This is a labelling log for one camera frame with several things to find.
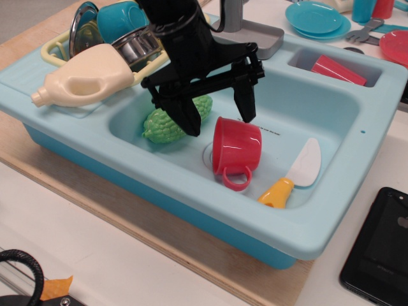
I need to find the steel pot lid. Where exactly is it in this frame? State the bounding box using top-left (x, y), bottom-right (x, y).
top-left (69, 1), bottom-right (104, 59)

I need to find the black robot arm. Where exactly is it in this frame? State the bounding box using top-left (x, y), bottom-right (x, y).
top-left (138, 1), bottom-right (265, 136)

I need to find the teal plate bottom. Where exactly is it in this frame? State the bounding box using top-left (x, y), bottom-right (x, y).
top-left (293, 15), bottom-right (351, 40)

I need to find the black braided cable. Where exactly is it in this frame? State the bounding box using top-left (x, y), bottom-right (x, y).
top-left (0, 249), bottom-right (45, 306)

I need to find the black smartphone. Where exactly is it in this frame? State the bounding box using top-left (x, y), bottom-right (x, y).
top-left (340, 187), bottom-right (407, 305)

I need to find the wooden board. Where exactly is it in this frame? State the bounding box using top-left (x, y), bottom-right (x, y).
top-left (0, 0), bottom-right (315, 306)

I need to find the red toy cup with handle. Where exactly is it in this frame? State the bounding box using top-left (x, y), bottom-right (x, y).
top-left (212, 117), bottom-right (262, 191)

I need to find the light blue toy sink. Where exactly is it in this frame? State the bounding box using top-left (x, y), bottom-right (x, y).
top-left (1, 35), bottom-right (407, 268)

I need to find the yellow dish rack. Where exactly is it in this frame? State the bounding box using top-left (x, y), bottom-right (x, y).
top-left (40, 0), bottom-right (212, 86)

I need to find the teal tumbler background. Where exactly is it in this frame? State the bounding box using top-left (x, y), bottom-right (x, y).
top-left (351, 0), bottom-right (377, 23)

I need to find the teal toy cup in rack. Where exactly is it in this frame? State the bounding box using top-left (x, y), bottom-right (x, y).
top-left (97, 1), bottom-right (149, 43)

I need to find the teal plate top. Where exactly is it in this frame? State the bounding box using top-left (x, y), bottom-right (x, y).
top-left (285, 1), bottom-right (343, 34)

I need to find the green toy bitter gourd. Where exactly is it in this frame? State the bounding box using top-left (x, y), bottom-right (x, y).
top-left (142, 95), bottom-right (213, 143)

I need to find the orange tape piece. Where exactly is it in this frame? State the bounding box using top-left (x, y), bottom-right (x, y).
top-left (40, 275), bottom-right (73, 302)

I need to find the red tumbler background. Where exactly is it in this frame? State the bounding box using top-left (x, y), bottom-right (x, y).
top-left (372, 0), bottom-right (395, 19)

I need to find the cream toy detergent bottle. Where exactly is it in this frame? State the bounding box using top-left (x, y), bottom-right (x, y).
top-left (31, 43), bottom-right (134, 107)

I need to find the red tumbler in compartment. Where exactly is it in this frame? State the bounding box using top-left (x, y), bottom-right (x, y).
top-left (311, 55), bottom-right (367, 86)

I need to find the teal plate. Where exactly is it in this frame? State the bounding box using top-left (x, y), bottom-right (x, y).
top-left (285, 1), bottom-right (343, 34)
top-left (293, 15), bottom-right (351, 40)

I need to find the red plate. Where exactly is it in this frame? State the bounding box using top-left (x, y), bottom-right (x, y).
top-left (379, 30), bottom-right (408, 67)

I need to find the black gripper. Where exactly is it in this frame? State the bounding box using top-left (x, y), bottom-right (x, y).
top-left (142, 18), bottom-right (264, 137)

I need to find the grey toy fork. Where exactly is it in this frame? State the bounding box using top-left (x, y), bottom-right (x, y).
top-left (346, 18), bottom-right (384, 46)

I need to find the grey toy faucet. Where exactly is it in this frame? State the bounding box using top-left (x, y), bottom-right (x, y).
top-left (212, 1), bottom-right (284, 60)

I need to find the steel pot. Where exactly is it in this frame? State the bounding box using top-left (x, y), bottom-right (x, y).
top-left (112, 25), bottom-right (162, 72)

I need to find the toy knife yellow handle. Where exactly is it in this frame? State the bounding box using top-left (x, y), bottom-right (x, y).
top-left (258, 138), bottom-right (321, 209)

